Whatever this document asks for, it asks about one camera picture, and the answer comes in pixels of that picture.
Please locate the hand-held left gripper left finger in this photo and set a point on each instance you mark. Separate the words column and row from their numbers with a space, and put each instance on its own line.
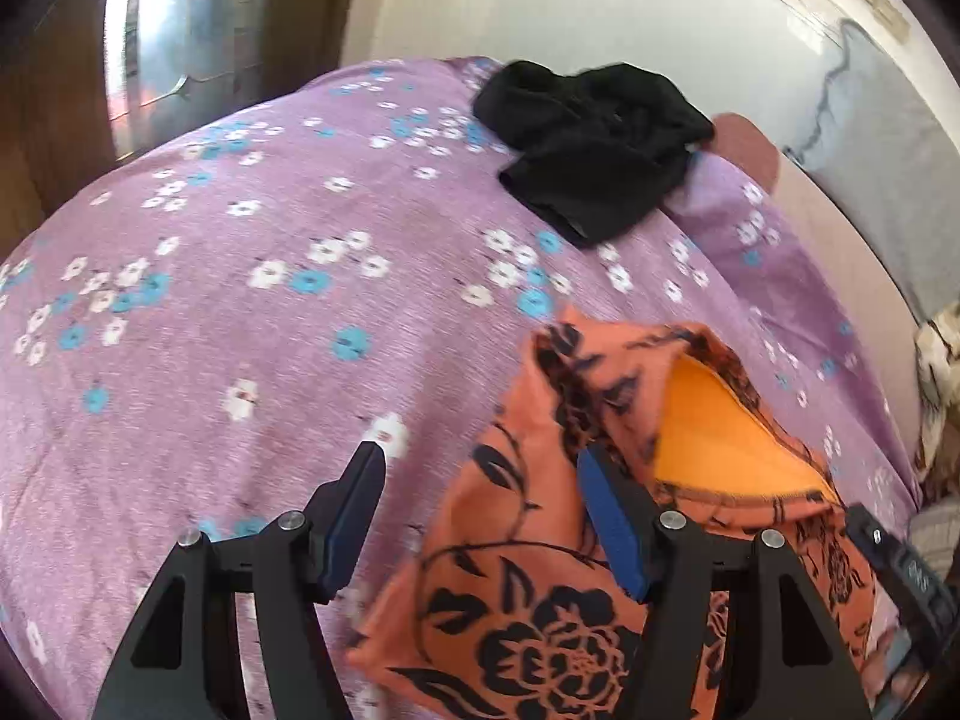
column 346, row 536

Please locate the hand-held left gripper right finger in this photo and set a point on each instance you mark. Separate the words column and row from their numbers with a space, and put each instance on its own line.
column 611, row 525

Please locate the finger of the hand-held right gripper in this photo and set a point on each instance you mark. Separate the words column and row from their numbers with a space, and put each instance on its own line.
column 874, row 540

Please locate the orange black floral garment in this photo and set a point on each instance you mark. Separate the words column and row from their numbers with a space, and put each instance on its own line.
column 517, row 540

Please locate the striped pillow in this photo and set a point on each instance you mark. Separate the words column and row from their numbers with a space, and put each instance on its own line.
column 937, row 532

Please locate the beige patterned cloth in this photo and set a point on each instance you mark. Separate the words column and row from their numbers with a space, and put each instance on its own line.
column 941, row 375

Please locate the purple floral bedsheet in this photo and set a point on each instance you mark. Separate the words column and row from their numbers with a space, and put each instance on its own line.
column 225, row 390

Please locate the pink mattress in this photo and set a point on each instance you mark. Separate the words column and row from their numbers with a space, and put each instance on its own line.
column 825, row 240

